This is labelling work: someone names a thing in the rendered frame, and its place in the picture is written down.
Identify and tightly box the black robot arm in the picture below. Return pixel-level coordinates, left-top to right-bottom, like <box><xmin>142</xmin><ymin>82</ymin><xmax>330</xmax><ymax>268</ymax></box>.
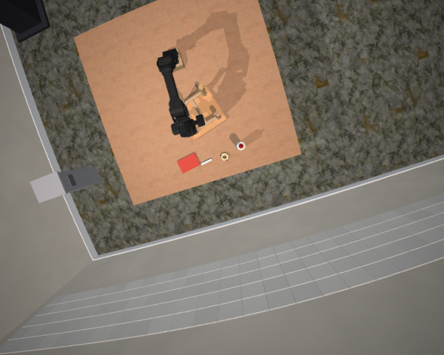
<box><xmin>157</xmin><ymin>48</ymin><xmax>197</xmax><ymax>138</ymax></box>

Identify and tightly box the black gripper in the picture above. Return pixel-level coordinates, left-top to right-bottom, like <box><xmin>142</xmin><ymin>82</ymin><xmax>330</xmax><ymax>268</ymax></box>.
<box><xmin>171</xmin><ymin>115</ymin><xmax>205</xmax><ymax>135</ymax></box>

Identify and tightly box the red flat rectangular block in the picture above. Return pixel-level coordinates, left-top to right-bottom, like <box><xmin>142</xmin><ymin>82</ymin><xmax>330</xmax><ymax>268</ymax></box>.
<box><xmin>177</xmin><ymin>153</ymin><xmax>201</xmax><ymax>173</ymax></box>

